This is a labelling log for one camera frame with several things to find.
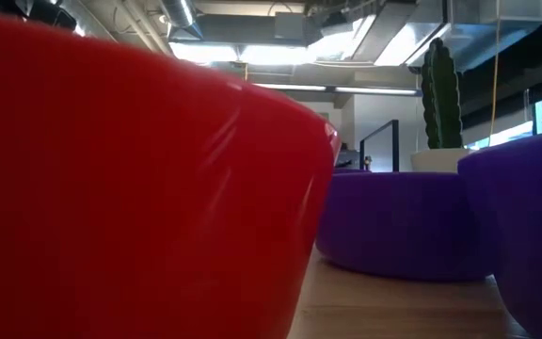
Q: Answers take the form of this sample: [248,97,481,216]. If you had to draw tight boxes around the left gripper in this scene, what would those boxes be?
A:
[16,0,78,33]

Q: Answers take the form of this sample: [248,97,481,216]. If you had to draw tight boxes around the red plastic mini bowl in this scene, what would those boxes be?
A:
[0,9,343,339]

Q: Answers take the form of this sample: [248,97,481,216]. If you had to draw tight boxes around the silver ceiling conduit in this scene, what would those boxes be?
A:
[77,0,173,56]

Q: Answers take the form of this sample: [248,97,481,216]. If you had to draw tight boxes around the bright ceiling light panel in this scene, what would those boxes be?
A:
[167,40,239,65]
[238,44,314,67]

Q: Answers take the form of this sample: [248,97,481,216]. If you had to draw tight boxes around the grey ceiling unit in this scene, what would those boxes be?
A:
[273,11,322,46]

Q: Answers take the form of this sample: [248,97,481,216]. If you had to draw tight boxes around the linear ceiling light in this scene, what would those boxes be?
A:
[251,82,328,93]
[334,86,419,97]

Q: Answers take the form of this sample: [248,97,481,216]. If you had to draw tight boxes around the green columnar cactus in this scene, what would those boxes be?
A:
[420,37,464,151]

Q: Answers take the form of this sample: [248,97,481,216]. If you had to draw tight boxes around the round silver air duct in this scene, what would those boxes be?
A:
[160,0,204,41]

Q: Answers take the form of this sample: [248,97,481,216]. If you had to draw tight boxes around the rectangular silver air duct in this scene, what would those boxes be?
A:
[306,0,542,72]

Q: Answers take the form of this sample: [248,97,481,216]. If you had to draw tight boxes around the wooden shelf with black frame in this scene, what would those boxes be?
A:
[359,119,400,173]

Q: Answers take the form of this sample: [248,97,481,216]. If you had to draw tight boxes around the yellow hanging cable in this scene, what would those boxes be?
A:
[486,0,502,150]

